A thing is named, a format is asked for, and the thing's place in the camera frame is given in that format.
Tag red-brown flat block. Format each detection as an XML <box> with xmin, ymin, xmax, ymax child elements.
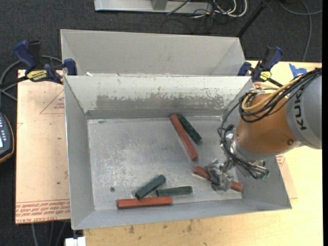
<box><xmin>116</xmin><ymin>196</ymin><xmax>174</xmax><ymax>210</ymax></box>
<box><xmin>170</xmin><ymin>114</ymin><xmax>199</xmax><ymax>161</ymax></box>
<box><xmin>192</xmin><ymin>166</ymin><xmax>243</xmax><ymax>192</ymax></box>

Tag dark green flat block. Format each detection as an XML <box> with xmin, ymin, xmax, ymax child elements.
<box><xmin>155</xmin><ymin>186</ymin><xmax>193</xmax><ymax>197</ymax></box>
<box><xmin>177</xmin><ymin>113</ymin><xmax>202</xmax><ymax>145</ymax></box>
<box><xmin>134</xmin><ymin>174</ymin><xmax>167</xmax><ymax>200</ymax></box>

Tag brown cardboard board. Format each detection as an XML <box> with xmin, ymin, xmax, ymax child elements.
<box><xmin>15</xmin><ymin>69</ymin><xmax>299</xmax><ymax>225</ymax></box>

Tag grey metal bin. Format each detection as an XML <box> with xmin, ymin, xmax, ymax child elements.
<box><xmin>60</xmin><ymin>29</ymin><xmax>292</xmax><ymax>231</ymax></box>

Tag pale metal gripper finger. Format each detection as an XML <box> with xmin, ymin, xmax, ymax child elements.
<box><xmin>204</xmin><ymin>160</ymin><xmax>222</xmax><ymax>183</ymax></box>
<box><xmin>211</xmin><ymin>173</ymin><xmax>234</xmax><ymax>192</ymax></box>

